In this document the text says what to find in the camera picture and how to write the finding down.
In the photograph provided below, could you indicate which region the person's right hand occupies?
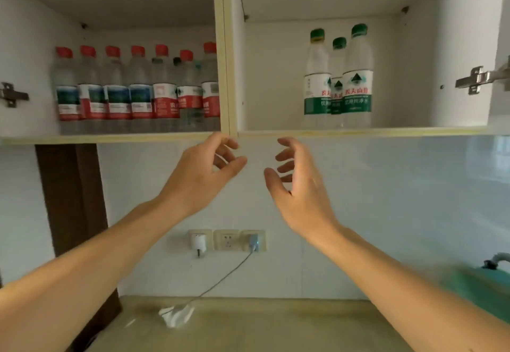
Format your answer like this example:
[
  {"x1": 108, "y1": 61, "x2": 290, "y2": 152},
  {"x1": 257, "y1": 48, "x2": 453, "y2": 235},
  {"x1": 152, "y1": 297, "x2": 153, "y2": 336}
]
[{"x1": 263, "y1": 137, "x2": 343, "y2": 242}]

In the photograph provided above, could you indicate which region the grey pipe fitting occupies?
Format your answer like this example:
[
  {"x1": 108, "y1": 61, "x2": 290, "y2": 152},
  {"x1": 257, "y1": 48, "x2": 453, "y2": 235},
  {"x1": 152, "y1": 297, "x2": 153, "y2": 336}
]
[{"x1": 482, "y1": 252, "x2": 510, "y2": 273}]

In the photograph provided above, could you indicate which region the person's left forearm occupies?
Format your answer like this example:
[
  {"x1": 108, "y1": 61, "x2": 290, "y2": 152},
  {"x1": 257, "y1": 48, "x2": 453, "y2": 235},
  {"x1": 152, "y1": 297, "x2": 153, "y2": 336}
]
[{"x1": 0, "y1": 196, "x2": 188, "y2": 352}]

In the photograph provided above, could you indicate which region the dark brown wooden post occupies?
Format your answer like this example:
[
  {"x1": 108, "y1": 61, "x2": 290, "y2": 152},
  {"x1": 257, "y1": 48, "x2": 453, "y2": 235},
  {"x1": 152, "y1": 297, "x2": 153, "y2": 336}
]
[{"x1": 35, "y1": 144, "x2": 122, "y2": 352}]

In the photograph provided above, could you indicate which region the tall green-capped water bottle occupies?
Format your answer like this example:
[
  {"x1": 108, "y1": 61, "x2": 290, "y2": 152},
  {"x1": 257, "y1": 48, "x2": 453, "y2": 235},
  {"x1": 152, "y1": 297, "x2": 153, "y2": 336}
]
[
  {"x1": 304, "y1": 28, "x2": 332, "y2": 129},
  {"x1": 342, "y1": 23, "x2": 374, "y2": 129}
]

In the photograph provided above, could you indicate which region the row of red-capped water bottles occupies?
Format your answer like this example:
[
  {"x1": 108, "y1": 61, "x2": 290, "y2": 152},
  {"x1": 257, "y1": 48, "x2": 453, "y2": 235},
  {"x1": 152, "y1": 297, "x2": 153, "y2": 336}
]
[{"x1": 52, "y1": 42, "x2": 221, "y2": 135}]

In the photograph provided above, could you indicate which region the white crumpled plastic bag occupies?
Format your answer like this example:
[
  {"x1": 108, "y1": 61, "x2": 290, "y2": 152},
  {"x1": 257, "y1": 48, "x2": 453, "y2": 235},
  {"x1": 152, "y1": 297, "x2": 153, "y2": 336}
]
[{"x1": 158, "y1": 303, "x2": 196, "y2": 329}]

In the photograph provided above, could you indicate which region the white cabinet door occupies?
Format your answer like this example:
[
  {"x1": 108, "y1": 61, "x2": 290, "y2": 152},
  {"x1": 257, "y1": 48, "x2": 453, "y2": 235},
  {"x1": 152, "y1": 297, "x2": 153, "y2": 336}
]
[{"x1": 489, "y1": 0, "x2": 510, "y2": 126}]

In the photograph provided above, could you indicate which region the thin grey cable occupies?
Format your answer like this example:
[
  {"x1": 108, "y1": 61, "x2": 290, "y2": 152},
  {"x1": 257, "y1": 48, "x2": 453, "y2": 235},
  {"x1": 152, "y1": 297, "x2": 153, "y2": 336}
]
[{"x1": 171, "y1": 250, "x2": 256, "y2": 313}]

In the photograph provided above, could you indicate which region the white wall cabinet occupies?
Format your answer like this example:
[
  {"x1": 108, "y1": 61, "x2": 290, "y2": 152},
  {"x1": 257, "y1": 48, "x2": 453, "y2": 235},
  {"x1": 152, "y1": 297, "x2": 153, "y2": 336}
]
[{"x1": 0, "y1": 0, "x2": 510, "y2": 146}]

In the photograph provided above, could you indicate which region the person's right forearm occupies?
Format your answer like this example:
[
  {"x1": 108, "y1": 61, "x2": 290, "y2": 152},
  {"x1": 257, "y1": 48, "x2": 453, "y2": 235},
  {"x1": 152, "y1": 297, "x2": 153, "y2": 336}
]
[{"x1": 307, "y1": 223, "x2": 510, "y2": 352}]

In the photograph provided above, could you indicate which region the metal cabinet hinge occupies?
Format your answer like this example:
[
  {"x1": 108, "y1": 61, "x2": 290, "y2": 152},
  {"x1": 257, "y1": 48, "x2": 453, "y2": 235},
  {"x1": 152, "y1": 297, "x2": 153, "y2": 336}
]
[
  {"x1": 0, "y1": 82, "x2": 30, "y2": 108},
  {"x1": 455, "y1": 55, "x2": 510, "y2": 95}
]

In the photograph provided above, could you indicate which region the person's left hand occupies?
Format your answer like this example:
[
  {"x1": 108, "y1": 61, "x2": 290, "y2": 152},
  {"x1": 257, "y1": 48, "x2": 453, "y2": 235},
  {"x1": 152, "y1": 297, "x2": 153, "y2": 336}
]
[{"x1": 159, "y1": 132, "x2": 248, "y2": 221}]

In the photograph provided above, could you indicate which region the white plug adapter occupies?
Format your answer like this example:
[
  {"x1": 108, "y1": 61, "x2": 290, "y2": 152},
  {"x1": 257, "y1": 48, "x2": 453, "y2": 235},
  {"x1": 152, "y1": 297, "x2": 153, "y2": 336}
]
[{"x1": 190, "y1": 232, "x2": 207, "y2": 259}]

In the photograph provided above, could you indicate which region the green plastic container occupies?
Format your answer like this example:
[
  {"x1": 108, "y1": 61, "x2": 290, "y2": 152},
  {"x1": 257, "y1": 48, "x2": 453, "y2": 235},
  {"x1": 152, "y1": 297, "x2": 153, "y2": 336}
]
[{"x1": 437, "y1": 265, "x2": 510, "y2": 325}]

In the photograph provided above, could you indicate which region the small green-capped water bottle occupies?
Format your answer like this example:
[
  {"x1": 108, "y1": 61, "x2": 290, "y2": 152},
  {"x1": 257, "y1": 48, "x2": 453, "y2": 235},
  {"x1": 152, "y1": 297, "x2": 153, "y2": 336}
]
[{"x1": 329, "y1": 37, "x2": 347, "y2": 128}]

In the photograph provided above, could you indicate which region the white wall socket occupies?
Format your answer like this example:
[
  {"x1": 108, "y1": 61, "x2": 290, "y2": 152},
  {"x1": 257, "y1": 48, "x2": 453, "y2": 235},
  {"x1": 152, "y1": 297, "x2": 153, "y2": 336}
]
[
  {"x1": 188, "y1": 228, "x2": 215, "y2": 252},
  {"x1": 214, "y1": 228, "x2": 241, "y2": 252},
  {"x1": 240, "y1": 228, "x2": 267, "y2": 253}
]

